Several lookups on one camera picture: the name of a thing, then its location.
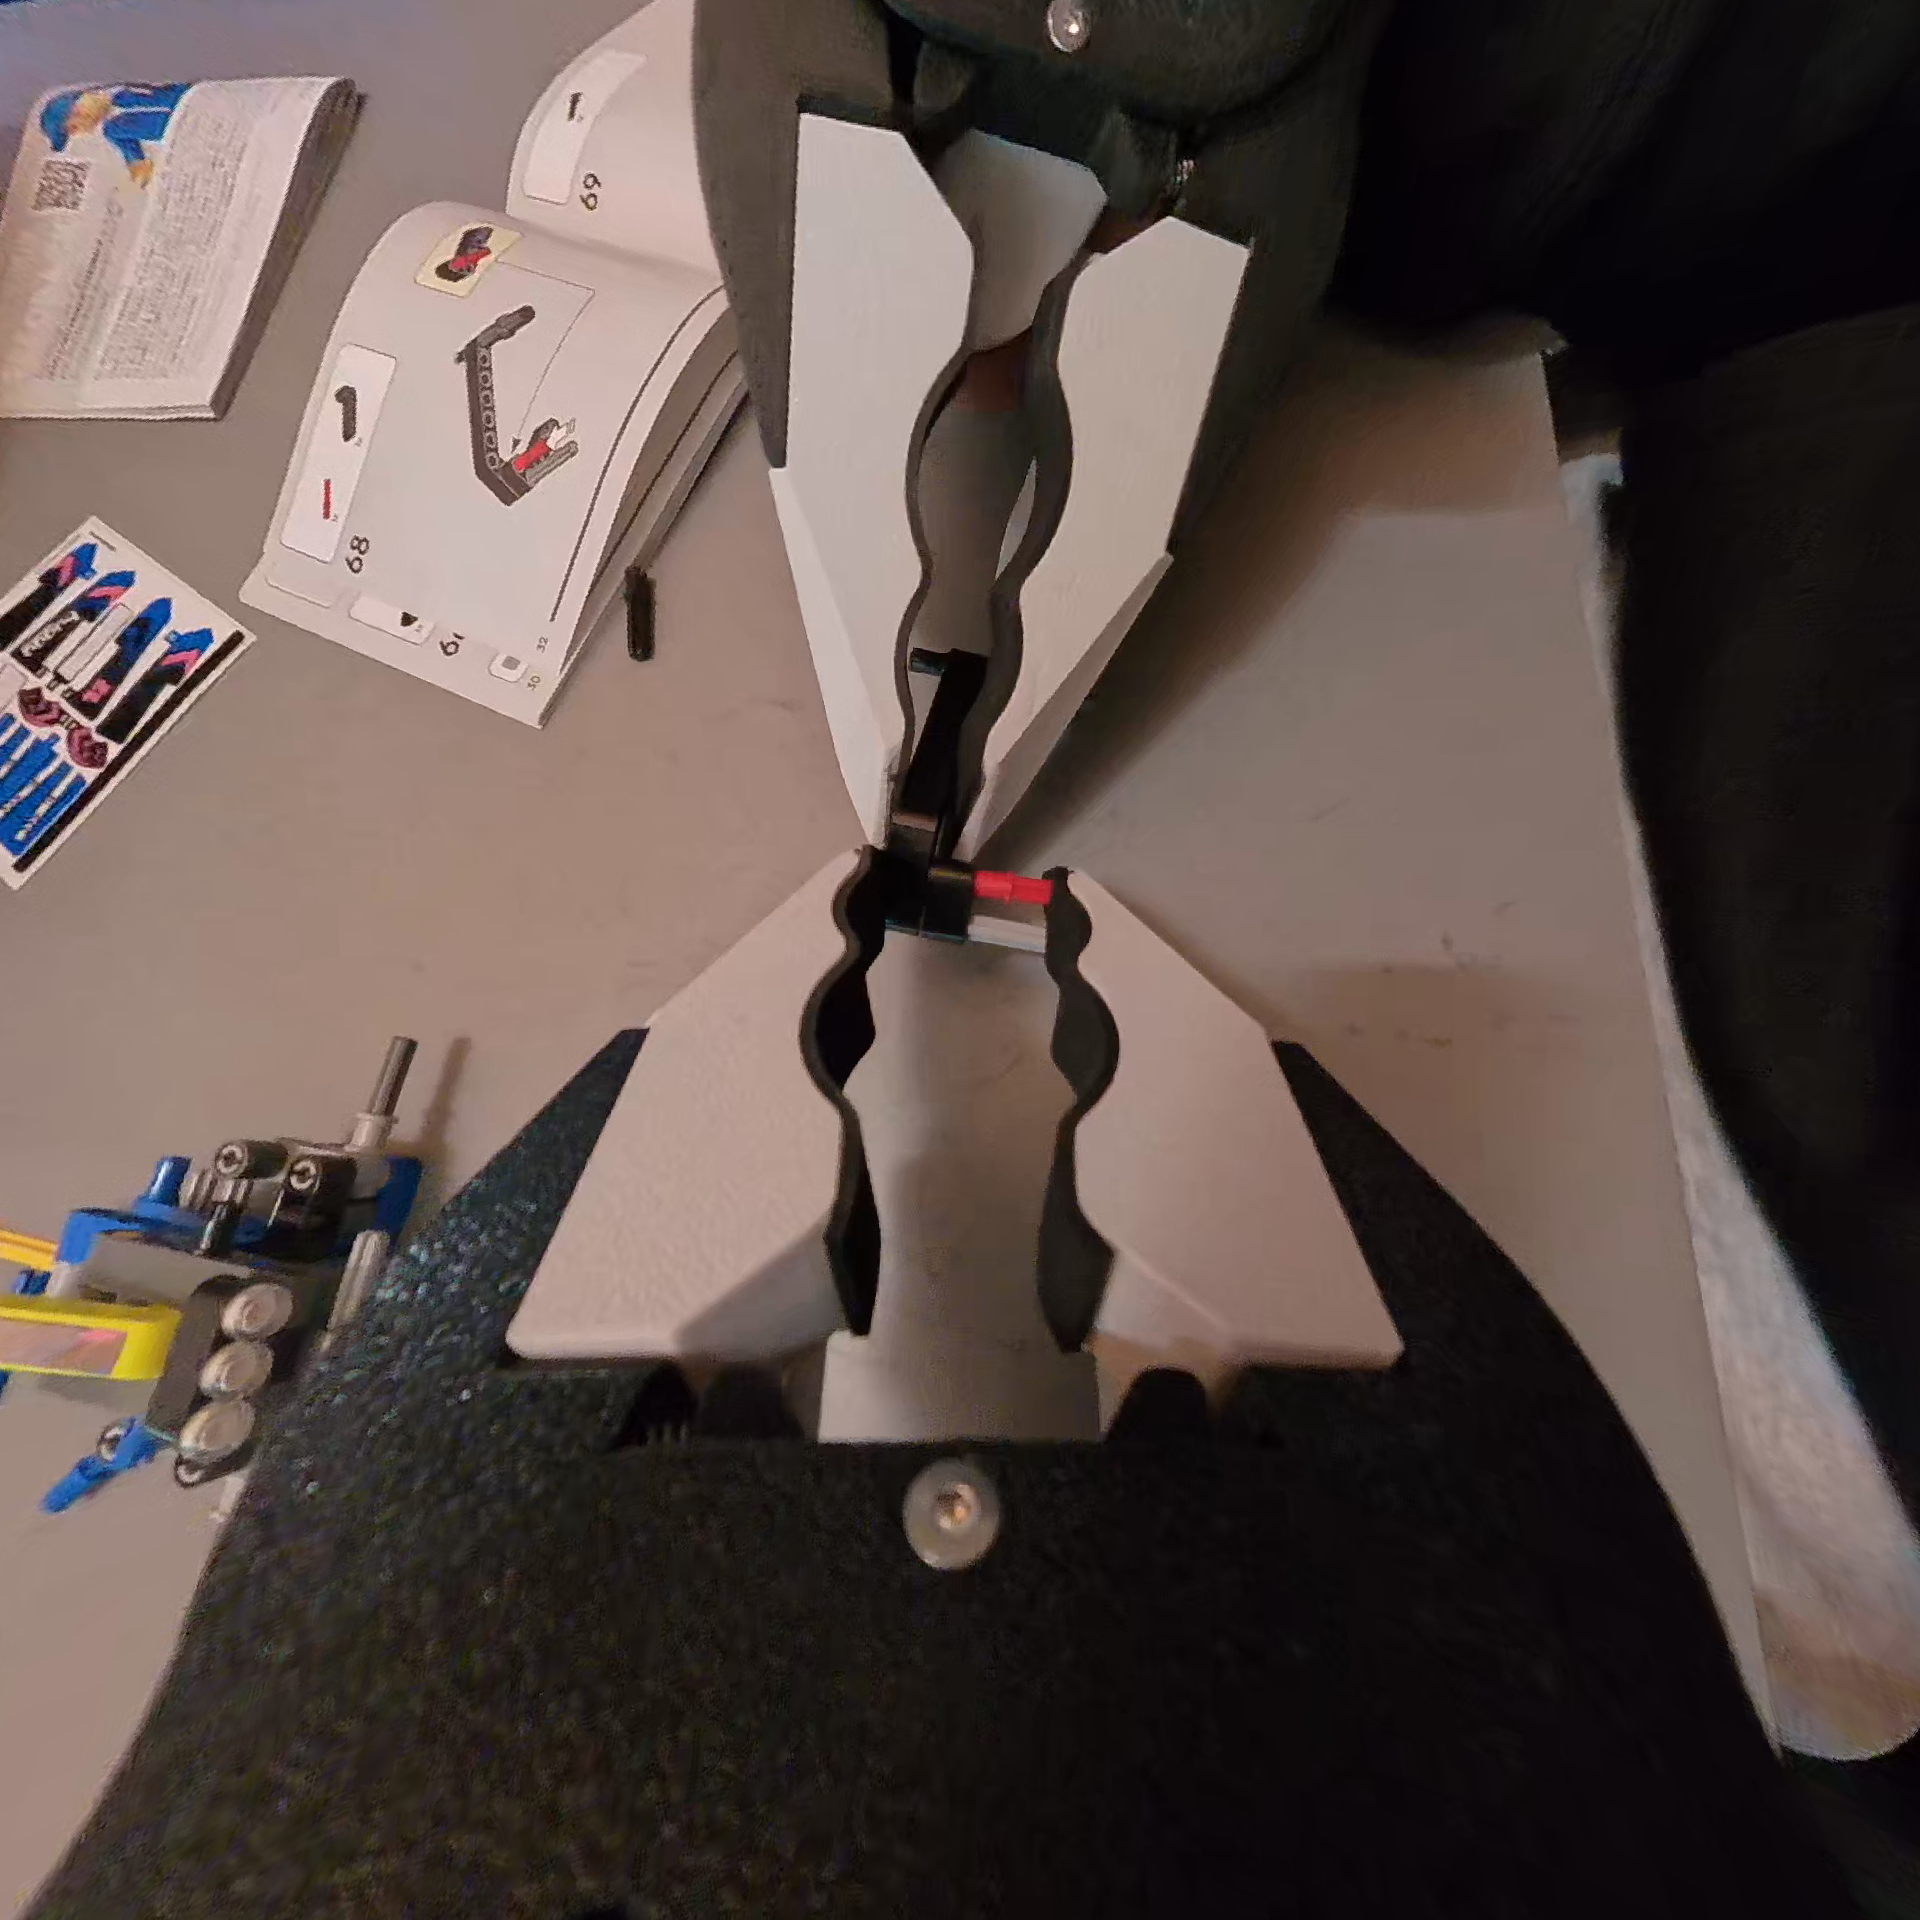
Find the folded printed leaflet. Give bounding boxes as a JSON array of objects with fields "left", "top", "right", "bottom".
[{"left": 0, "top": 79, "right": 364, "bottom": 423}]

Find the open instruction booklet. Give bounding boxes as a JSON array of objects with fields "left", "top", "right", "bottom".
[{"left": 240, "top": 0, "right": 751, "bottom": 733}]

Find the blue yellow toy brick model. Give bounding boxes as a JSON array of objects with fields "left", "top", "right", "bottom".
[{"left": 0, "top": 1035, "right": 431, "bottom": 1513}]

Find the sticker sheet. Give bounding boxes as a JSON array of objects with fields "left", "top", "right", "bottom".
[{"left": 0, "top": 517, "right": 257, "bottom": 892}]

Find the black toy brick part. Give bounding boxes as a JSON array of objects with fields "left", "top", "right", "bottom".
[{"left": 882, "top": 644, "right": 1061, "bottom": 951}]

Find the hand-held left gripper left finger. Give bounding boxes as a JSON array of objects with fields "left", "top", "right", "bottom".
[{"left": 504, "top": 849, "right": 889, "bottom": 1370}]

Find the white cloth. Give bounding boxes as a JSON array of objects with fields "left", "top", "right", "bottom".
[{"left": 1559, "top": 450, "right": 1920, "bottom": 1761}]

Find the person's dark clothing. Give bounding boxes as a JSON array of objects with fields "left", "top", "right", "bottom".
[{"left": 1320, "top": 0, "right": 1920, "bottom": 1399}]

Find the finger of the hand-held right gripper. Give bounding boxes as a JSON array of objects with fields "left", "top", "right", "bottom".
[
  {"left": 768, "top": 111, "right": 995, "bottom": 846},
  {"left": 972, "top": 215, "right": 1257, "bottom": 839}
]

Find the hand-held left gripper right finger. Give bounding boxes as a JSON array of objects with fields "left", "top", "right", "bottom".
[{"left": 1032, "top": 865, "right": 1407, "bottom": 1374}]

